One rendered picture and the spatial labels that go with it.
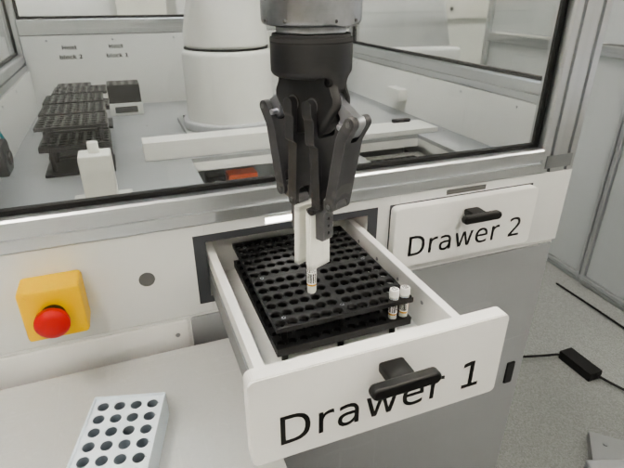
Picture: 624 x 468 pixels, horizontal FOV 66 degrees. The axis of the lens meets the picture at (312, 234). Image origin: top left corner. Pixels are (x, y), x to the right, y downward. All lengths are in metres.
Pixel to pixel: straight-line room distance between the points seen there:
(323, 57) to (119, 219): 0.37
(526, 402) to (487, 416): 0.60
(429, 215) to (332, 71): 0.43
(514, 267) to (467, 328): 0.51
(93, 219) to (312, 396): 0.36
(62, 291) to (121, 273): 0.08
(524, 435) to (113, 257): 1.40
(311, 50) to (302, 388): 0.30
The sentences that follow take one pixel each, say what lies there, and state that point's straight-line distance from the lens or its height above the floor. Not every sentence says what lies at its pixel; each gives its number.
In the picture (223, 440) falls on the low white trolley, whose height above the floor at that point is 0.76.
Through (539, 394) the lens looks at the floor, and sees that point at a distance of 1.92.
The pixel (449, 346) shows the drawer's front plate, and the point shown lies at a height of 0.90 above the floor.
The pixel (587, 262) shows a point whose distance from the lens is 2.59.
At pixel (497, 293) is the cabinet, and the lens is 1.04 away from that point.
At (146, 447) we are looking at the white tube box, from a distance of 0.60.
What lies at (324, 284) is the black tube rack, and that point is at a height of 0.90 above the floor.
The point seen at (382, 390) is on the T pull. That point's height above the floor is 0.91.
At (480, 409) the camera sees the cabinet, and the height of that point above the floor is 0.38.
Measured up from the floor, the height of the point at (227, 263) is 0.85.
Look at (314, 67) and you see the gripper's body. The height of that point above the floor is 1.18.
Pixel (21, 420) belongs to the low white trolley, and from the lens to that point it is 0.74.
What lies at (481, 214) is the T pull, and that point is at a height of 0.91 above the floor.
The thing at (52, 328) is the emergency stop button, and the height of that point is 0.87.
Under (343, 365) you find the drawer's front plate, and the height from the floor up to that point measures 0.92.
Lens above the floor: 1.23
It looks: 26 degrees down
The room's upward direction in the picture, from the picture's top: straight up
